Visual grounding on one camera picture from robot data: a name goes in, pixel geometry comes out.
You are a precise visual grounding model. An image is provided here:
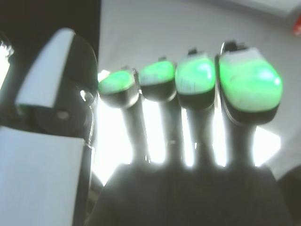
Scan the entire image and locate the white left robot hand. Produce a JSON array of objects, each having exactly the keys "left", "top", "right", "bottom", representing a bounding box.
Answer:
[{"left": 0, "top": 27, "right": 291, "bottom": 226}]

